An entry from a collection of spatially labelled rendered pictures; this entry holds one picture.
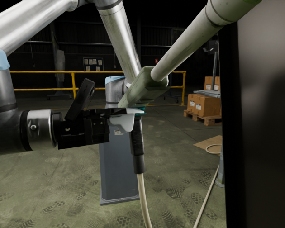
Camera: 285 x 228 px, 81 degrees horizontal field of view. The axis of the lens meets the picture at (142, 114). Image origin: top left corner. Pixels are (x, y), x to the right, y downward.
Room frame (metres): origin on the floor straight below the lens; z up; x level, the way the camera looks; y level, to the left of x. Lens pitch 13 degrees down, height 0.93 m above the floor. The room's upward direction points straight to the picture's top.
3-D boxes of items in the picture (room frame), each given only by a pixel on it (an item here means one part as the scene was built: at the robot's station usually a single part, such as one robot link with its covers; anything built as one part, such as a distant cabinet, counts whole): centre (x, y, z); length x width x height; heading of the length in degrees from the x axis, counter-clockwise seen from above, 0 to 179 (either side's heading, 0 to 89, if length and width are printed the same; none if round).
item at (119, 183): (1.21, 0.19, 0.32); 0.31 x 0.31 x 0.64; 12
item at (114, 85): (1.20, 0.18, 0.83); 0.17 x 0.15 x 0.18; 71
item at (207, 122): (3.49, -1.62, 0.07); 1.20 x 0.80 x 0.14; 109
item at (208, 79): (3.65, -1.58, 0.69); 0.38 x 0.29 x 0.36; 104
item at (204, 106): (3.25, -1.27, 0.32); 0.38 x 0.29 x 0.36; 109
